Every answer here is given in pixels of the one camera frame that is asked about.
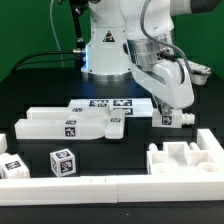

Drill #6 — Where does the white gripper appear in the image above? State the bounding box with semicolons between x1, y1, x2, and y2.
129;50;194;115

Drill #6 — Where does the white front rail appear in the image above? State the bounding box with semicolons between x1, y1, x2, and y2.
0;174;224;206

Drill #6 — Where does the white rail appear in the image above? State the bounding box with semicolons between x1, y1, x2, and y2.
197;129;224;175
0;174;224;206

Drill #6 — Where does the grey hose cable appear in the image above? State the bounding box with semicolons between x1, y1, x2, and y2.
139;0;194;84

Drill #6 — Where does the white block left edge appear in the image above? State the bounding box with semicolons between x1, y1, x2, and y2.
0;134;7;154

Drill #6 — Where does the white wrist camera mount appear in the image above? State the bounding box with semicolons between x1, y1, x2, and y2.
189;62;211;85

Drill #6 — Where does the white tagged cube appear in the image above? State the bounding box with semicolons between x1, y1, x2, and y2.
50;148;76;177

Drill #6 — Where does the white tagged block lower left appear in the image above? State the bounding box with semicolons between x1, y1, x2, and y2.
0;153;30;179

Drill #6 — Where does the white right rail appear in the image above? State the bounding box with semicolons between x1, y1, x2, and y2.
197;129;224;175

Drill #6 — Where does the black cable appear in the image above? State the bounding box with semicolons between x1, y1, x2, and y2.
9;48;84;75

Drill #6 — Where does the white tagged sheet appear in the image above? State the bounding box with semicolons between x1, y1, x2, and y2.
69;98;153;117

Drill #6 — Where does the white chair seat block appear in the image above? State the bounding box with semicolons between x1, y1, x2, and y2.
146;142;218;175

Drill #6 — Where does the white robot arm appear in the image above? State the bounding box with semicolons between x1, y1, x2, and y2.
82;0;222;113

